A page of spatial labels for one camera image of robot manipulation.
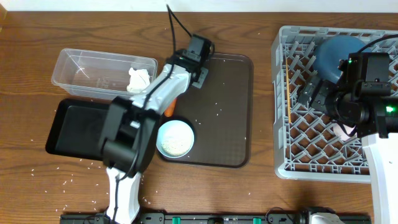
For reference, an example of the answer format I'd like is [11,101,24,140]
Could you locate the dark blue bowl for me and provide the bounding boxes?
[312,35,366,83]

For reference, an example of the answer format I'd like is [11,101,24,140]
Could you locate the pink cup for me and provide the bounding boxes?
[332,124,354,141]

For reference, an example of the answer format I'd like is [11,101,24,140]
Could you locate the orange carrot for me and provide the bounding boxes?
[164,98,177,118]

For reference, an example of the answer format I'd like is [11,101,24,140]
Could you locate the wooden chopstick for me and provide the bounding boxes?
[285,56,291,124]

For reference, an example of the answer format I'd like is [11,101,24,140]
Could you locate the white tissue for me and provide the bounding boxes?
[126,68,150,93]

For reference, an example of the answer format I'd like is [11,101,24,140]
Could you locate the light blue rice bowl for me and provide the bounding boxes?
[156,120,195,159]

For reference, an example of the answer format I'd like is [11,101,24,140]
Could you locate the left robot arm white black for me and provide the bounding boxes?
[98,47,214,223]

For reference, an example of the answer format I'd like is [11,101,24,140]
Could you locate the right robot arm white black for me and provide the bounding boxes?
[298,52,397,223]

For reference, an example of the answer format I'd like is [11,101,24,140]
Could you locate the grey dishwasher rack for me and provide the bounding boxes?
[271,26,395,184]

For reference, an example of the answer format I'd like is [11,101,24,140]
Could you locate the brown serving tray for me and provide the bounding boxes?
[160,54,254,169]

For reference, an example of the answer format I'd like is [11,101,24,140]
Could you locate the clear plastic bin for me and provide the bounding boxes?
[52,49,158,100]

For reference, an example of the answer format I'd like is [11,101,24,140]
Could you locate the black tray bin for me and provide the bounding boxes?
[45,98,128,161]

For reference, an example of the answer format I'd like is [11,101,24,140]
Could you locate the black rail at table edge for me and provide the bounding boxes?
[60,207,372,224]

